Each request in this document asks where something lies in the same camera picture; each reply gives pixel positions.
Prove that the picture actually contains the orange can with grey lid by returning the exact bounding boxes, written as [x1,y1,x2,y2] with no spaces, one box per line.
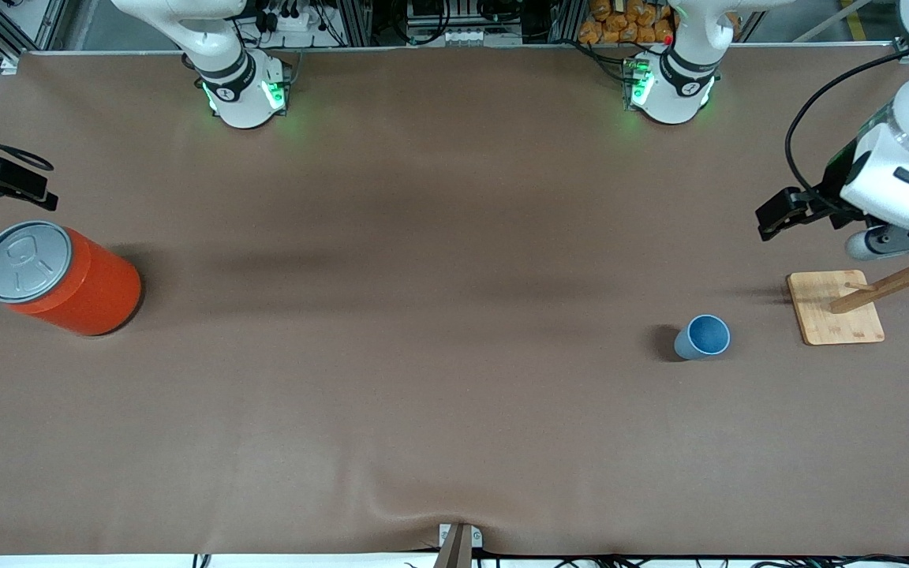
[0,220,143,338]

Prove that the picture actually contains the aluminium frame post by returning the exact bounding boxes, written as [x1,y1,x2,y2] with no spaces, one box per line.
[549,0,582,44]
[344,0,372,46]

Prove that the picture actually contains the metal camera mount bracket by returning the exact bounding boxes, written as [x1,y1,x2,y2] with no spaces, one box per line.
[439,523,483,568]

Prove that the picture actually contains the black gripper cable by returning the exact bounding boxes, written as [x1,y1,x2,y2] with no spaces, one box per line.
[0,117,54,172]
[786,51,909,194]

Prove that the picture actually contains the white connector strip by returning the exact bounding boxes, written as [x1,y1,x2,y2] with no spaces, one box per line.
[437,28,503,44]

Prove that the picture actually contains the orange packaged snacks pile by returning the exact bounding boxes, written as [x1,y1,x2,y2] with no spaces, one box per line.
[578,0,676,46]

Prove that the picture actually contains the blue plastic cup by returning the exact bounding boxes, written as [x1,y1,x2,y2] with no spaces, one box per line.
[674,315,731,361]

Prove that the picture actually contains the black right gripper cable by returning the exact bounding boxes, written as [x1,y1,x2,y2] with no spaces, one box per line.
[0,117,54,172]

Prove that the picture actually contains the brown table mat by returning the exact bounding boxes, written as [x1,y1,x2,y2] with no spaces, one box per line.
[0,43,909,557]

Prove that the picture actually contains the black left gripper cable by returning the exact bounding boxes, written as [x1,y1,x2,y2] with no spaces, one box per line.
[786,51,909,194]

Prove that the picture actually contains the white power strip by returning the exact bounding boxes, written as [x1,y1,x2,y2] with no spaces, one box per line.
[261,6,321,32]

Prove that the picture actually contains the wooden cup rack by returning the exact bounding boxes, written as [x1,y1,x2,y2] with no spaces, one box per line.
[786,248,909,346]

